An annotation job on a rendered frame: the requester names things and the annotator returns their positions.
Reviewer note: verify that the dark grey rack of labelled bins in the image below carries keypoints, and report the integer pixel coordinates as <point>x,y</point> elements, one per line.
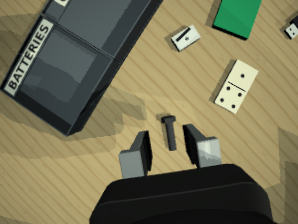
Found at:
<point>58,88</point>

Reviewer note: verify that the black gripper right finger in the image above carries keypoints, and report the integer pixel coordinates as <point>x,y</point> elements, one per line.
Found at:
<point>207,148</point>

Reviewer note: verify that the cream domino tile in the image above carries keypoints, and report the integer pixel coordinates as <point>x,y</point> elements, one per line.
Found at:
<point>235,86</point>

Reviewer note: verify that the black usb stick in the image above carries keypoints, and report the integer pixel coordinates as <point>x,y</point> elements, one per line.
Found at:
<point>292,30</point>

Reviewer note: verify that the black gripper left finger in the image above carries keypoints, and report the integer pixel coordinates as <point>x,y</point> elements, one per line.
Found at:
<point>137,161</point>

